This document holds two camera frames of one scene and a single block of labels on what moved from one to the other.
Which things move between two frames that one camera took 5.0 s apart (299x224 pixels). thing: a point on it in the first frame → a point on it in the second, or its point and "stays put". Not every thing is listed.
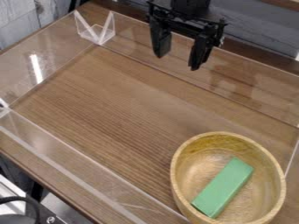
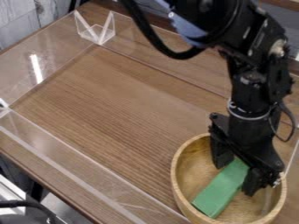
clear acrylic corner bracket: [97, 33] stays put
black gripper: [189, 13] → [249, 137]
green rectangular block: [224, 187] stays put
